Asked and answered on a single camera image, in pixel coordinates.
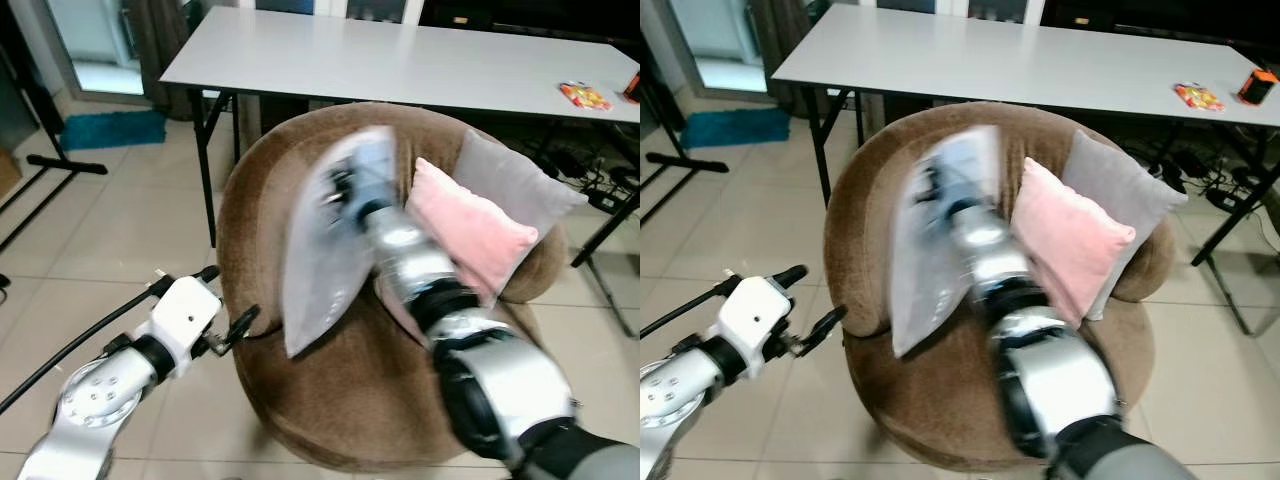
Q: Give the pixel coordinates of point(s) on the colourful snack packet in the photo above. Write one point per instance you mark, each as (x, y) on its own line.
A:
(585, 96)
(1198, 96)

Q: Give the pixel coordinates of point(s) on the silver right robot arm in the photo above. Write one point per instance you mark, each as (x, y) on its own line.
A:
(500, 385)
(1055, 385)

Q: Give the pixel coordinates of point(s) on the brown cardboard box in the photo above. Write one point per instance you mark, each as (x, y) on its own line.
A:
(8, 172)

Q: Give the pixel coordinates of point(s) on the dark brown curtain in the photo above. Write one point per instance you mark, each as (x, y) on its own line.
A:
(165, 45)
(790, 40)

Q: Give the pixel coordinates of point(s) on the brown round sofa chair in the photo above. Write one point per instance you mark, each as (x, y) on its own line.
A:
(370, 400)
(940, 400)

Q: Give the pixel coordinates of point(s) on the grey square pillow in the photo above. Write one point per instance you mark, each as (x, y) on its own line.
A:
(515, 180)
(1125, 180)

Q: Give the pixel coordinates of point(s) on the pink pillow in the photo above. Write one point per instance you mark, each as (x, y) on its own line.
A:
(475, 230)
(1075, 240)

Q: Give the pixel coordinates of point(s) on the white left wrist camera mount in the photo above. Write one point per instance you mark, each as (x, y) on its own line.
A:
(755, 315)
(185, 315)

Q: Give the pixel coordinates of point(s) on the black metal stand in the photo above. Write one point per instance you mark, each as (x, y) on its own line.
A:
(690, 160)
(60, 160)

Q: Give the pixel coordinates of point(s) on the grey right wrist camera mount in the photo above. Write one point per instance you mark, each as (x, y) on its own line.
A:
(975, 168)
(375, 170)

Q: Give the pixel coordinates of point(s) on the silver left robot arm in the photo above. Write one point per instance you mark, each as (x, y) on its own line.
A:
(90, 410)
(675, 400)

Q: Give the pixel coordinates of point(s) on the blue fluffy mat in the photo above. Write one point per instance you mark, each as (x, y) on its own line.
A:
(112, 130)
(735, 128)

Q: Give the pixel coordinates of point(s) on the light grey pillow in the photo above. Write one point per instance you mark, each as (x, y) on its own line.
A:
(315, 280)
(925, 285)

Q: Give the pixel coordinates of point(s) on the glass door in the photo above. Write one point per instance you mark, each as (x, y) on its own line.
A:
(95, 45)
(715, 45)

